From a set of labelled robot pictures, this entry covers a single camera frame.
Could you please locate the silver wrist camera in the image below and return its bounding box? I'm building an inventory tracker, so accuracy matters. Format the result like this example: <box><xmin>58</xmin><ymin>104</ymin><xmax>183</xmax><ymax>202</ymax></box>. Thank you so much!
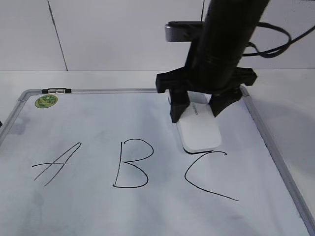
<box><xmin>165</xmin><ymin>21</ymin><xmax>203</xmax><ymax>42</ymax></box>

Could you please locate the white board eraser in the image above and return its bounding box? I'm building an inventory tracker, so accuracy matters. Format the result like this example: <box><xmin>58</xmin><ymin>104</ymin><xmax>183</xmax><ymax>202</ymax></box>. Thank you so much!
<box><xmin>172</xmin><ymin>91</ymin><xmax>222</xmax><ymax>154</ymax></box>

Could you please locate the round green magnet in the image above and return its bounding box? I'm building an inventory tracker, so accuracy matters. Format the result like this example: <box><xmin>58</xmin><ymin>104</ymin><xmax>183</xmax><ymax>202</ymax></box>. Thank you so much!
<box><xmin>34</xmin><ymin>94</ymin><xmax>58</xmax><ymax>109</ymax></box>

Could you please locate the white board with grey frame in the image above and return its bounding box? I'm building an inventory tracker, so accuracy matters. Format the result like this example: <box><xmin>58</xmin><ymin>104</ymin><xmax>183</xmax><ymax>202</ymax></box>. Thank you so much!
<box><xmin>0</xmin><ymin>92</ymin><xmax>308</xmax><ymax>236</ymax></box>

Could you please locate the black cable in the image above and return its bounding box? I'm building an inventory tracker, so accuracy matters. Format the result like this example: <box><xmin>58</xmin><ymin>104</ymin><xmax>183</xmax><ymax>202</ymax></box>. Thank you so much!
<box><xmin>242</xmin><ymin>13</ymin><xmax>315</xmax><ymax>59</ymax></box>

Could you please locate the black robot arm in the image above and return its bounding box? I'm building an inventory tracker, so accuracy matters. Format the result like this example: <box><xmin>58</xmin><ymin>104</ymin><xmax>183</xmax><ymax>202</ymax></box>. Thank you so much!
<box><xmin>156</xmin><ymin>0</ymin><xmax>268</xmax><ymax>123</ymax></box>

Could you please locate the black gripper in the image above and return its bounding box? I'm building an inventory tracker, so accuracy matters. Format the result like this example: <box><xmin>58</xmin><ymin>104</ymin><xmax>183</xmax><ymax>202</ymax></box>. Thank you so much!
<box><xmin>156</xmin><ymin>44</ymin><xmax>257</xmax><ymax>123</ymax></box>

